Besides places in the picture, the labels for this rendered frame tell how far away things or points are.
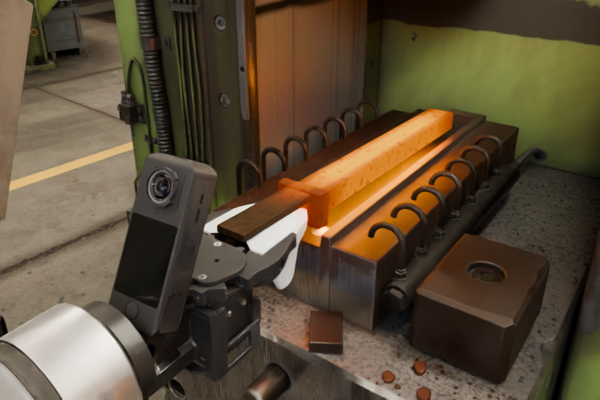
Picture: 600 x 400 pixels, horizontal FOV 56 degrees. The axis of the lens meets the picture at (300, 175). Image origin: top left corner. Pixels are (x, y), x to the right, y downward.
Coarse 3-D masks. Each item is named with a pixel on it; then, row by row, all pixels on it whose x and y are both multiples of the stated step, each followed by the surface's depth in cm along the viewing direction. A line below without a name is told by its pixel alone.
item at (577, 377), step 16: (592, 272) 54; (592, 288) 54; (592, 304) 54; (592, 320) 55; (576, 336) 57; (592, 336) 56; (576, 352) 57; (592, 352) 56; (576, 368) 58; (592, 368) 57; (576, 384) 58; (592, 384) 57
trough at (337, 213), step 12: (456, 120) 84; (468, 120) 83; (432, 144) 77; (420, 156) 73; (396, 168) 70; (408, 168) 70; (384, 180) 66; (360, 192) 64; (372, 192) 64; (348, 204) 61; (360, 204) 61; (336, 216) 59; (312, 240) 54
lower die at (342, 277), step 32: (384, 128) 84; (480, 128) 81; (512, 128) 81; (320, 160) 73; (448, 160) 70; (480, 160) 70; (512, 160) 83; (256, 192) 65; (384, 192) 60; (448, 192) 62; (352, 224) 55; (416, 224) 56; (320, 256) 54; (352, 256) 51; (384, 256) 51; (288, 288) 58; (320, 288) 55; (352, 288) 53; (352, 320) 54
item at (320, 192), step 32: (416, 128) 68; (448, 128) 74; (352, 160) 58; (384, 160) 60; (288, 192) 50; (320, 192) 50; (352, 192) 56; (224, 224) 45; (256, 224) 45; (320, 224) 51
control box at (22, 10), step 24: (0, 0) 67; (24, 0) 71; (0, 24) 68; (24, 24) 72; (0, 48) 68; (24, 48) 72; (0, 72) 68; (24, 72) 73; (0, 96) 68; (0, 120) 69; (0, 144) 69; (0, 168) 69; (0, 192) 70; (0, 216) 70
